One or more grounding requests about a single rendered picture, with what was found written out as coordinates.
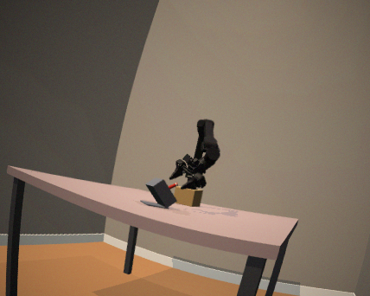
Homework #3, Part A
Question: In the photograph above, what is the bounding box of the dark grey square panel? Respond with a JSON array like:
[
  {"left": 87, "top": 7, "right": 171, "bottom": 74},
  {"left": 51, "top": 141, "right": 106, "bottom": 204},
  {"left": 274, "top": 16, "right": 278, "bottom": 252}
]
[{"left": 140, "top": 177, "right": 177, "bottom": 209}]

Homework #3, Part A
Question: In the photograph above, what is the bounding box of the red cylindrical peg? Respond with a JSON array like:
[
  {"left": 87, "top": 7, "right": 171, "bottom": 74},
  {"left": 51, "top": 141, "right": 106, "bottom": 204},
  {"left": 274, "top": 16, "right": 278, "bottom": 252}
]
[{"left": 168, "top": 183, "right": 178, "bottom": 189}]

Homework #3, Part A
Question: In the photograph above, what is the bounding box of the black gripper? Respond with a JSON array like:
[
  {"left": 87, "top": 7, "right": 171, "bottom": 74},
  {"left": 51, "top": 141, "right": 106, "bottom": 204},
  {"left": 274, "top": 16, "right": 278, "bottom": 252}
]
[{"left": 169, "top": 159, "right": 207, "bottom": 189}]

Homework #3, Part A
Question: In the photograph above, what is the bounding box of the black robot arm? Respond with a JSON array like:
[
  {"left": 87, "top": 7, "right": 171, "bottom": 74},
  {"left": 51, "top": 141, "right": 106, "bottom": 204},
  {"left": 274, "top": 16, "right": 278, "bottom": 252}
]
[{"left": 183, "top": 119, "right": 220, "bottom": 171}]

